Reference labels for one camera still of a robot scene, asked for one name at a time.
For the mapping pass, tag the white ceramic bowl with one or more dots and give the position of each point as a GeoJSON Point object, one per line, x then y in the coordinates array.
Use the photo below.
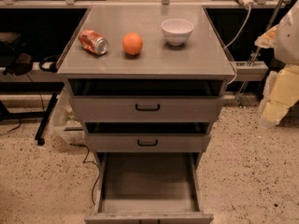
{"type": "Point", "coordinates": [176, 31]}

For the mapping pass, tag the metal pole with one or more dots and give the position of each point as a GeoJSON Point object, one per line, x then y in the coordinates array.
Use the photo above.
{"type": "Point", "coordinates": [266, 40]}

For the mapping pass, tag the black headphones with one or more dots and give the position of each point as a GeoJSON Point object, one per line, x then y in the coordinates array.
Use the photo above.
{"type": "Point", "coordinates": [49, 64]}

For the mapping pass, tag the grey top drawer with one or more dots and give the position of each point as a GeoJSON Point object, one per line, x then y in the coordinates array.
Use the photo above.
{"type": "Point", "coordinates": [93, 103]}

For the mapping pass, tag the grey open bottom drawer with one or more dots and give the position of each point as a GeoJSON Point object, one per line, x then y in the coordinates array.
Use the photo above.
{"type": "Point", "coordinates": [148, 188]}

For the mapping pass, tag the clear plastic bin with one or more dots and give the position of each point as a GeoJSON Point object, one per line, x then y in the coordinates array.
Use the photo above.
{"type": "Point", "coordinates": [63, 121]}

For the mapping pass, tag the orange fruit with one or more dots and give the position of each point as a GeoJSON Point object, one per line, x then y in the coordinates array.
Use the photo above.
{"type": "Point", "coordinates": [132, 43]}

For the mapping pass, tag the red soda can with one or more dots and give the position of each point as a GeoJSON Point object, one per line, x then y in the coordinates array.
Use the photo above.
{"type": "Point", "coordinates": [93, 42]}

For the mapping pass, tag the dark bag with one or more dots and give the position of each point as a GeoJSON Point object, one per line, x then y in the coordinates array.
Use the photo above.
{"type": "Point", "coordinates": [13, 59]}

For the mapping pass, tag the grey drawer cabinet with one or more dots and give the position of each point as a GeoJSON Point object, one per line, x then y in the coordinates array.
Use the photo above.
{"type": "Point", "coordinates": [198, 67]}

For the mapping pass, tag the black stand leg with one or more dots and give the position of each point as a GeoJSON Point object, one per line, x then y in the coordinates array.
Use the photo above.
{"type": "Point", "coordinates": [40, 140]}

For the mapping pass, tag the grey middle drawer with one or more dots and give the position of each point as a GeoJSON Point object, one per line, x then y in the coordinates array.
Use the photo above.
{"type": "Point", "coordinates": [147, 137]}

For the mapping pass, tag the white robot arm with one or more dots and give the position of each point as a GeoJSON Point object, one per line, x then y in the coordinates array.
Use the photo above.
{"type": "Point", "coordinates": [286, 45]}

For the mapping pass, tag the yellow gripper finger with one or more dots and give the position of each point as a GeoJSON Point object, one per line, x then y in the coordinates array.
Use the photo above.
{"type": "Point", "coordinates": [281, 92]}

